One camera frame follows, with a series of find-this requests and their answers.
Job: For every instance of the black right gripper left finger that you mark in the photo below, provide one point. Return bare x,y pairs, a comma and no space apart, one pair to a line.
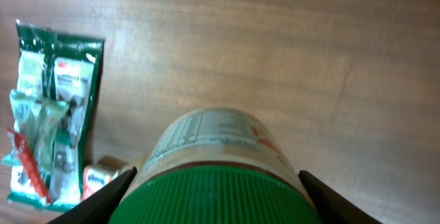
99,207

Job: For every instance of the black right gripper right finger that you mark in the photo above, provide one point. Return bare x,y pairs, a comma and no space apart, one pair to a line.
331,206

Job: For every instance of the orange tissue pack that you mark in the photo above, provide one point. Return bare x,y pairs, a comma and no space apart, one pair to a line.
95,177

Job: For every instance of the green lid jar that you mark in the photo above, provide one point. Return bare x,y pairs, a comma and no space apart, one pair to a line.
216,166

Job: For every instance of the green glove package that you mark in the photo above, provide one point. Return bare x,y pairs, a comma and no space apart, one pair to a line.
62,67

